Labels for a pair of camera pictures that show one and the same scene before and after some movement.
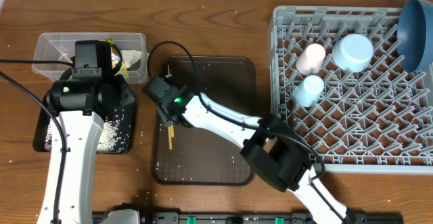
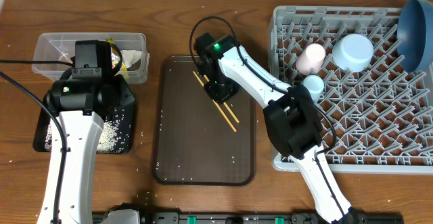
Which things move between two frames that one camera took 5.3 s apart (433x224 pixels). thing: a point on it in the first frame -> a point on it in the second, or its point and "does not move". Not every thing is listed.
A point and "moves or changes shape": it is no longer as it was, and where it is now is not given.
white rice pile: [114, 137] does not move
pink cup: [310, 61] does not move
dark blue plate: [415, 34] does not move
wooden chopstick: [170, 128] moves or changes shape
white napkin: [130, 57] does not move
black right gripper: [164, 113] -> [218, 95]
